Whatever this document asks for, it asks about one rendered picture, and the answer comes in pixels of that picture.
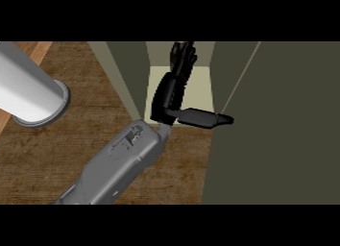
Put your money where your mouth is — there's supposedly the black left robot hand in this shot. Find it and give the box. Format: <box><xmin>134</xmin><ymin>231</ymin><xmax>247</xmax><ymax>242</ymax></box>
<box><xmin>148</xmin><ymin>40</ymin><xmax>235</xmax><ymax>130</ymax></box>

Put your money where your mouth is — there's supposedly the olive grey open cabinet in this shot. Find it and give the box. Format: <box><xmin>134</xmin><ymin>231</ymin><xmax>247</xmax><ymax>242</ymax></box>
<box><xmin>86</xmin><ymin>40</ymin><xmax>226</xmax><ymax>128</ymax></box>

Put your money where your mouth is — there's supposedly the dark grey cabinet door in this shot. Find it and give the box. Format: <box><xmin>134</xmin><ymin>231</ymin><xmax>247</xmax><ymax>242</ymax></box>
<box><xmin>200</xmin><ymin>40</ymin><xmax>340</xmax><ymax>206</ymax></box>

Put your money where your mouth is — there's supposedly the white cylinder with grey rim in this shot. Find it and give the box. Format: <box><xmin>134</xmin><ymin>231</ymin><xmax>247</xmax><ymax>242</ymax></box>
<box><xmin>0</xmin><ymin>40</ymin><xmax>72</xmax><ymax>129</ymax></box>

